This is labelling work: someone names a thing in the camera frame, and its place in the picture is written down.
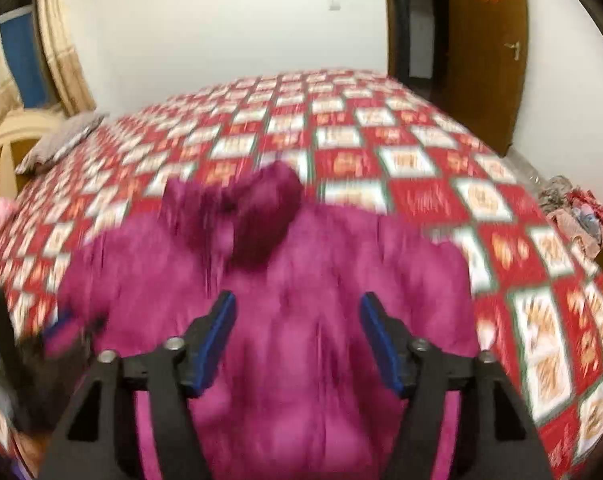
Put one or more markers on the blue window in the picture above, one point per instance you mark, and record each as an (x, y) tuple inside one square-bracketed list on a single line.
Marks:
[(24, 60)]

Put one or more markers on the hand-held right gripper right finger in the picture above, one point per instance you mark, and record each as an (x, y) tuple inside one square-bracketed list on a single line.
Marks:
[(377, 332)]

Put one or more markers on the brown door frame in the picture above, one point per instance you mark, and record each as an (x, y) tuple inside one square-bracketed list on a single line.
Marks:
[(394, 20)]

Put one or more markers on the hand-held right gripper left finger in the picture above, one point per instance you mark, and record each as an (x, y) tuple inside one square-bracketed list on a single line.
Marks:
[(216, 330)]

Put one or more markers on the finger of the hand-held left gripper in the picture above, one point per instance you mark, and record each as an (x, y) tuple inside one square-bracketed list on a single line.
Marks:
[(59, 326)]

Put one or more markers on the brown wooden door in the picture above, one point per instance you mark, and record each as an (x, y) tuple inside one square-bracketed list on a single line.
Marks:
[(481, 70)]

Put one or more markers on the patterned grey pillow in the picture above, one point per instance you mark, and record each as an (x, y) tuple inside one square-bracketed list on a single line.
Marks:
[(61, 142)]

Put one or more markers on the magenta puffer jacket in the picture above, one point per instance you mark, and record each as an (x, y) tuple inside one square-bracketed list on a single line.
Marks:
[(306, 260)]

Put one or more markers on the white wall switch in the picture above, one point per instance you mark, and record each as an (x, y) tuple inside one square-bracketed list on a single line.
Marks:
[(334, 4)]

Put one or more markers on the pile of clothes on floor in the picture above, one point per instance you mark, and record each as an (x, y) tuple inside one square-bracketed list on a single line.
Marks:
[(576, 210)]

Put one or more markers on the cream wooden headboard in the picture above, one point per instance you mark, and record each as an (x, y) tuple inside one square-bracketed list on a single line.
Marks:
[(11, 145)]

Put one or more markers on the red printed blanket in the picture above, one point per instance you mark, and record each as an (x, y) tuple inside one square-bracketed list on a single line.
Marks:
[(421, 200)]

